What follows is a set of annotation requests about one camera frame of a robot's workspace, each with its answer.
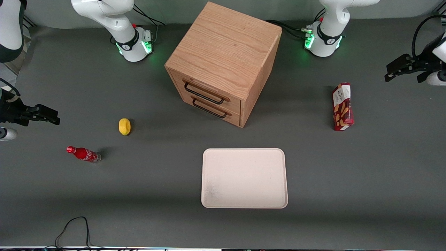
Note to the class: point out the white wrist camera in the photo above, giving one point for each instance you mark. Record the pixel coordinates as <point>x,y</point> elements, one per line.
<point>437,78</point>
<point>7,134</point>

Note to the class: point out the red cookie box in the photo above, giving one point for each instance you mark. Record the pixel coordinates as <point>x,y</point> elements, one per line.
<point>342,108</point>

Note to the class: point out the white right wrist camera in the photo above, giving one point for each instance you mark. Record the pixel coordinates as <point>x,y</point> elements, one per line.
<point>7,134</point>

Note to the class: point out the cream plastic tray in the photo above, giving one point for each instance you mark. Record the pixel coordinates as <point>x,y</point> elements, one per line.
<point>244,177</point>

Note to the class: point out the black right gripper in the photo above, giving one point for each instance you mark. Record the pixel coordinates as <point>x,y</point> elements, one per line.
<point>9,112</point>

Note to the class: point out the wooden drawer cabinet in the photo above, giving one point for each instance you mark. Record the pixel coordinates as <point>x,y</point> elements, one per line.
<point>226,45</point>

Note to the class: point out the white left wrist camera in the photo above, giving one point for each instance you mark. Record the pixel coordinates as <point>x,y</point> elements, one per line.
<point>437,78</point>

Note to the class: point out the red cola bottle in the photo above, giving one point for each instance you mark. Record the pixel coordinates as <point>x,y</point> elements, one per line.
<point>83,153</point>

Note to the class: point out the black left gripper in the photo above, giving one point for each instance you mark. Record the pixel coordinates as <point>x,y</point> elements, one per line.
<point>423,64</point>

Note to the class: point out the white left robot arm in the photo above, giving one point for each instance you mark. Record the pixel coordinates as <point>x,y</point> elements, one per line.
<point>329,33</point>

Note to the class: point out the yellow lemon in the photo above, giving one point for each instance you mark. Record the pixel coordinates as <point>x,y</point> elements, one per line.
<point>124,126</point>

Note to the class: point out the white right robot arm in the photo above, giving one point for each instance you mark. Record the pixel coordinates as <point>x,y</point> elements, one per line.
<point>129,38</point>

